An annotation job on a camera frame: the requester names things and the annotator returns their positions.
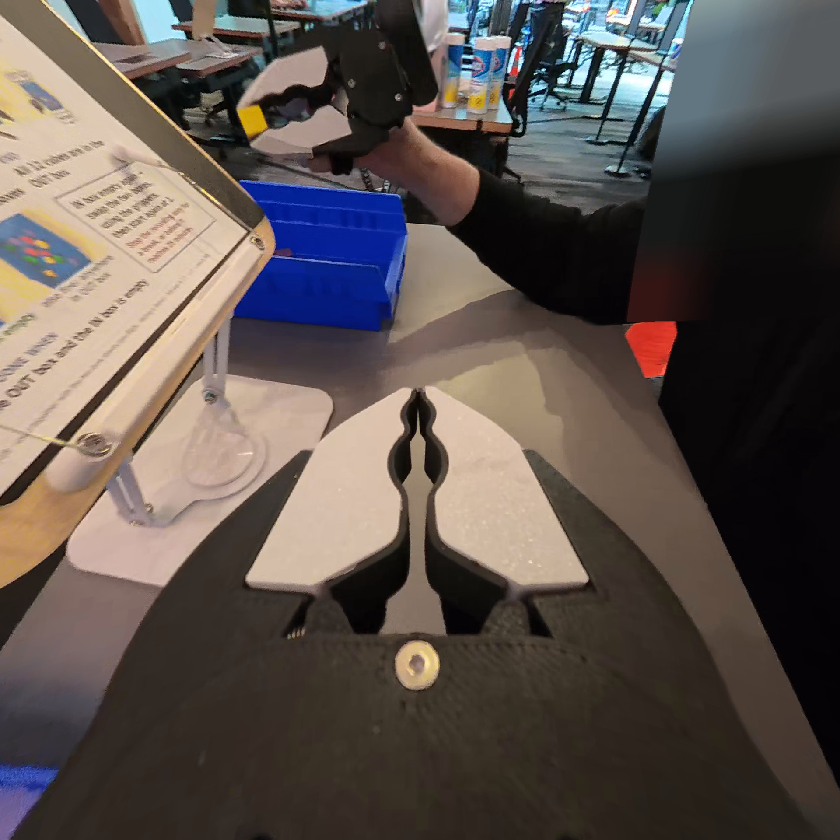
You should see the person's black clothing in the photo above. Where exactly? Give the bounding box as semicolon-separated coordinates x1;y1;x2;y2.
658;320;840;782

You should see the person's right forearm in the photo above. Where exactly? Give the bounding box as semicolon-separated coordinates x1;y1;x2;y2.
446;167;647;326

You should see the white disinfectant wipes canister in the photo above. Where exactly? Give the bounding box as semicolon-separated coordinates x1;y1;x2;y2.
467;37;500;116
441;33;467;110
489;36;513;106

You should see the person's right hand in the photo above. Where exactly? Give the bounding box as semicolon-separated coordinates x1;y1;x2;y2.
306;119;483;226

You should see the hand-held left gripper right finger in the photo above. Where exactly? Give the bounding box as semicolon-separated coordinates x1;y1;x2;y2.
417;387;590;636

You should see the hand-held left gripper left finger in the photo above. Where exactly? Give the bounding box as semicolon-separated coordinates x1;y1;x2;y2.
245;387;421;636

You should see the printed instruction sheet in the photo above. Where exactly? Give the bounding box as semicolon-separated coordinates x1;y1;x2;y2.
0;13;260;487

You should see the black office chair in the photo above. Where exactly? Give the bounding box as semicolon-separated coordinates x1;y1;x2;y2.
524;20;573;112

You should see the wood-edged background desk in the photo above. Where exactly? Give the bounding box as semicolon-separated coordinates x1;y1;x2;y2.
92;38;258;127
172;14;303;61

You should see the red fabric piece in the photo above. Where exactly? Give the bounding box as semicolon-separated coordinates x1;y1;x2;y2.
625;322;678;379

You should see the grey background desk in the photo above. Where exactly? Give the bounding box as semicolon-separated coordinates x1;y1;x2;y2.
408;97;519;179
576;29;677;177

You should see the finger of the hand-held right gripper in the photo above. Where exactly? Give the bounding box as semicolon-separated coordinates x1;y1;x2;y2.
236;45;333;118
251;104;350;158

